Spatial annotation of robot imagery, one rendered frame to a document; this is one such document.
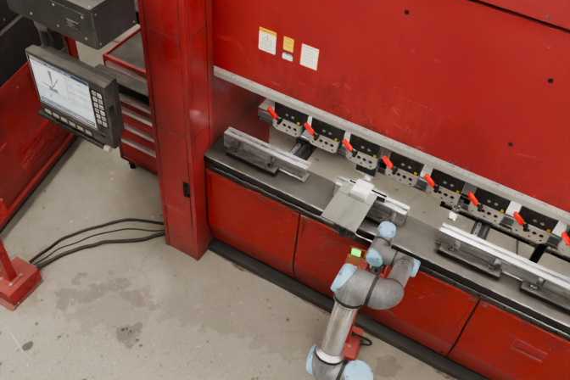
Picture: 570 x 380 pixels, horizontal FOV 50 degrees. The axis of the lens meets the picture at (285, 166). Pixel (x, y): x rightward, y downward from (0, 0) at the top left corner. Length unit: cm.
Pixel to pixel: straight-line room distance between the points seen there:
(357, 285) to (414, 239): 89
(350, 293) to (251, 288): 163
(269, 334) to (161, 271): 78
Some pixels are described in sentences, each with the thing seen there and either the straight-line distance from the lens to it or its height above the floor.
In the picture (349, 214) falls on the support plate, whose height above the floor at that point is 100.
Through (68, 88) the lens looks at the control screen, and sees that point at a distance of 283.
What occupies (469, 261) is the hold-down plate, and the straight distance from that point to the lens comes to 304.
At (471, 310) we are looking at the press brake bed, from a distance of 318.
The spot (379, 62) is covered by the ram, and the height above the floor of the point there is 176.
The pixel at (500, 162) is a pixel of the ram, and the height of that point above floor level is 151.
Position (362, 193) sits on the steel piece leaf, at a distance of 302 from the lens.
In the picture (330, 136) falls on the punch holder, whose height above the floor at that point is 127.
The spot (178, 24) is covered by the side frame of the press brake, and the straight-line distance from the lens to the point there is 271.
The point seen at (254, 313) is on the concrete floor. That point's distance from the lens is 373.
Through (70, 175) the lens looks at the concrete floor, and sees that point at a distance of 453.
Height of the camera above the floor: 323
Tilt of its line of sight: 46 degrees down
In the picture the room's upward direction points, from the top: 6 degrees clockwise
